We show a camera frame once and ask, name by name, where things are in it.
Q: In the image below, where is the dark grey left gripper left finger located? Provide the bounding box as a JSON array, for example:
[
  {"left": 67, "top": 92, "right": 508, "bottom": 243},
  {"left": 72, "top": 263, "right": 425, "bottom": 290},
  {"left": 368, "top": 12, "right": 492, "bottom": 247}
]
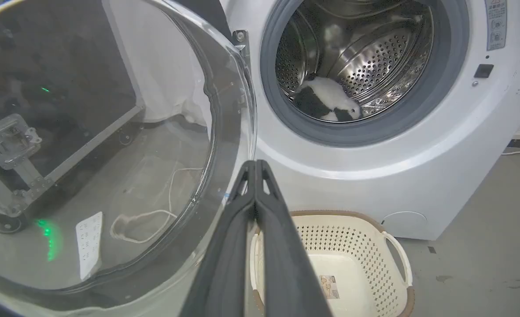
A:
[{"left": 179, "top": 160, "right": 257, "bottom": 317}]

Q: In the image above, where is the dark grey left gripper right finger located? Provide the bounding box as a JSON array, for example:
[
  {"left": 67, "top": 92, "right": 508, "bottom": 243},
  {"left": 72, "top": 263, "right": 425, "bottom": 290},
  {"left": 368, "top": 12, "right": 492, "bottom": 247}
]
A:
[{"left": 254, "top": 159, "right": 333, "bottom": 317}]

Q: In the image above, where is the transparent washer door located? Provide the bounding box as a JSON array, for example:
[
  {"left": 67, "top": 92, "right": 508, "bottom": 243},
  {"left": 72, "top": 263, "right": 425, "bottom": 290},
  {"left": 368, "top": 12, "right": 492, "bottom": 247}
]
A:
[{"left": 0, "top": 0, "right": 258, "bottom": 317}]

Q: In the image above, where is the white front-load washing machine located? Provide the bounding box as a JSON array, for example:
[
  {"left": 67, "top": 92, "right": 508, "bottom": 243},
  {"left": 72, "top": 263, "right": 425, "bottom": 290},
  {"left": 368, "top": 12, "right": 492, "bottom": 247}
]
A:
[{"left": 219, "top": 0, "right": 520, "bottom": 241}]

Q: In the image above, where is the cream perforated laundry basket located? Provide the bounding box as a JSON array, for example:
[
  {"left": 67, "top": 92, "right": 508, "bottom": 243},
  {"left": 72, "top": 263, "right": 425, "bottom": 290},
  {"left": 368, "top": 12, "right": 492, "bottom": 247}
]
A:
[{"left": 249, "top": 210, "right": 415, "bottom": 317}]

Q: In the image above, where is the black and white plush toy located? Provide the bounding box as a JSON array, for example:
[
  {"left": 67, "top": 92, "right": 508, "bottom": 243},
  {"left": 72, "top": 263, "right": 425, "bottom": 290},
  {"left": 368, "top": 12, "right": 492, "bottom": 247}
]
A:
[{"left": 294, "top": 74, "right": 362, "bottom": 122}]

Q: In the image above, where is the white power cable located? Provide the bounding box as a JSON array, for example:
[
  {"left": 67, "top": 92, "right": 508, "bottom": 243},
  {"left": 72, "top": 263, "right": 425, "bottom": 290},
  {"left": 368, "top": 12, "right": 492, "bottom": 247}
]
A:
[{"left": 110, "top": 166, "right": 204, "bottom": 244}]

